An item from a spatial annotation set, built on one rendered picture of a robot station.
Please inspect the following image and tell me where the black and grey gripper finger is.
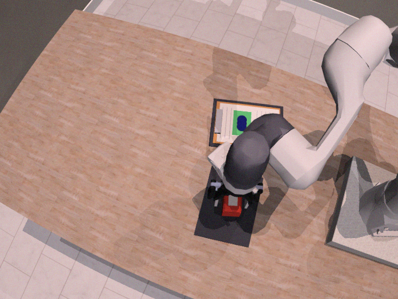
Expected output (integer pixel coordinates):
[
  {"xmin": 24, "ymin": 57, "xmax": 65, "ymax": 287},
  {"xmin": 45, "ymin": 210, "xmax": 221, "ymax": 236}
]
[
  {"xmin": 244, "ymin": 183, "xmax": 263, "ymax": 209},
  {"xmin": 207, "ymin": 179, "xmax": 230, "ymax": 207}
]

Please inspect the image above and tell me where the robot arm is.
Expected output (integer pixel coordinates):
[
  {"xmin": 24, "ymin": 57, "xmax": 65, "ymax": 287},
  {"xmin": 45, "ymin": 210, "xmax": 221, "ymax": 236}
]
[{"xmin": 208, "ymin": 15, "xmax": 398, "ymax": 237}]

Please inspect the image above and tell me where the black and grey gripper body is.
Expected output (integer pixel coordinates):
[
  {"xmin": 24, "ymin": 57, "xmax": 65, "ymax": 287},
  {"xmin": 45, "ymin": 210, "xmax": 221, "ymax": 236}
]
[{"xmin": 221, "ymin": 181, "xmax": 249, "ymax": 197}]

